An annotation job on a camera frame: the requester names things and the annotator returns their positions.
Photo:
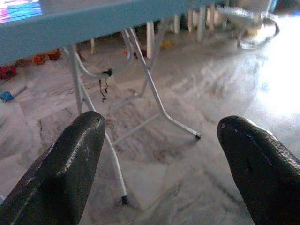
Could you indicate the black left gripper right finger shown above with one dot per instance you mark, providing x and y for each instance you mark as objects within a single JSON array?
[{"x": 262, "y": 173}]

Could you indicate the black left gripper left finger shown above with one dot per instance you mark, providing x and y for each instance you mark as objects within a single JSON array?
[{"x": 58, "y": 178}]

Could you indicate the blue plastic toy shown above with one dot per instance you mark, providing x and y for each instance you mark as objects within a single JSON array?
[{"x": 5, "y": 96}]

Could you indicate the red toy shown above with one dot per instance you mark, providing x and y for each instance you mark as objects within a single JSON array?
[{"x": 8, "y": 72}]

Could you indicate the orange toy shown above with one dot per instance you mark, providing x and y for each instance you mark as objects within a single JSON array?
[{"x": 54, "y": 55}]

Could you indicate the light blue folding table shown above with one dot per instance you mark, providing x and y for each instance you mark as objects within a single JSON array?
[{"x": 93, "y": 23}]

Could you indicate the yellow toy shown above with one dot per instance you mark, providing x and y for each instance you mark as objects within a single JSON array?
[{"x": 167, "y": 44}]

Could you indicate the white furniture leg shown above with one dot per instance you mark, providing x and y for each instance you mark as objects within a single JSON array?
[
  {"x": 150, "y": 39},
  {"x": 176, "y": 23}
]

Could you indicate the colourful printed cloth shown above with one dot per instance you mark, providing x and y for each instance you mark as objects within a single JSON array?
[{"x": 18, "y": 9}]

